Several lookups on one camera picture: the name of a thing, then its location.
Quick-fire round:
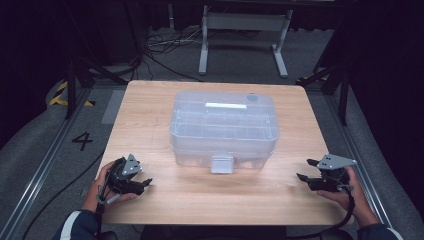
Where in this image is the person's left hand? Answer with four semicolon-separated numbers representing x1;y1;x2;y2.
81;161;139;215

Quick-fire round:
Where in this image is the black metal stand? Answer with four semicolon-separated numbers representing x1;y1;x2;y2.
294;56;352;127
64;0;148;120

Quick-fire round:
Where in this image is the bundle of floor cables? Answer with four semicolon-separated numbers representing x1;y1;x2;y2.
143;26;205;83

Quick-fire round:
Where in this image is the grey metal table frame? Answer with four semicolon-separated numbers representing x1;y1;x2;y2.
198;4;295;79

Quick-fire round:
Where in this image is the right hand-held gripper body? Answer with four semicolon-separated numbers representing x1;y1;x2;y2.
316;153;357;193

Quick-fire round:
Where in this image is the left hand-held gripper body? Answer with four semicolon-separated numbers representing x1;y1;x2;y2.
107;153;144;195

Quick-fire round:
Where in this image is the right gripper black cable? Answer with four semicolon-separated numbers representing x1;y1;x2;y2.
286;185;356;240

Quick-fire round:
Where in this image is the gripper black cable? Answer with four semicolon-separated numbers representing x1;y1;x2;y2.
94;184;122;240
286;185;356;240

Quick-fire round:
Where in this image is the yellow black hazard tape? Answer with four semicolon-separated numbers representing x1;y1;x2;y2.
48;80;97;108

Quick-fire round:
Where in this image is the black floor cable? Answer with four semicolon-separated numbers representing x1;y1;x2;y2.
21;149;106;240

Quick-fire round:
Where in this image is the person's right hand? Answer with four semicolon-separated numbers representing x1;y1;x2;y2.
316;166;381;229

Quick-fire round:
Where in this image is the clear plastic storage box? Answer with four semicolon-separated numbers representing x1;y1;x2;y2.
169;89;281;175

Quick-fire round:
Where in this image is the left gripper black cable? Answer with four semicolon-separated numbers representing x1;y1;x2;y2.
94;184;122;240

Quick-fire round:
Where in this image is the metal floor rail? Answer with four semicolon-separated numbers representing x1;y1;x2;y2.
0;87;92;240
323;94;398;240

